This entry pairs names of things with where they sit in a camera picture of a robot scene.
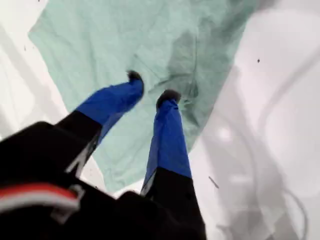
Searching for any pale green T-shirt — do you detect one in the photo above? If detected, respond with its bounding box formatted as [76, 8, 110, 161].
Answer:
[27, 0, 261, 194]

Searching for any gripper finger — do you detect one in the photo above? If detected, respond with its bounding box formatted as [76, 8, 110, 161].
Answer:
[139, 89, 201, 226]
[57, 70, 145, 153]

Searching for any red and white wire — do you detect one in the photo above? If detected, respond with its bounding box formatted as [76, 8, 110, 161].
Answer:
[0, 183, 82, 214]

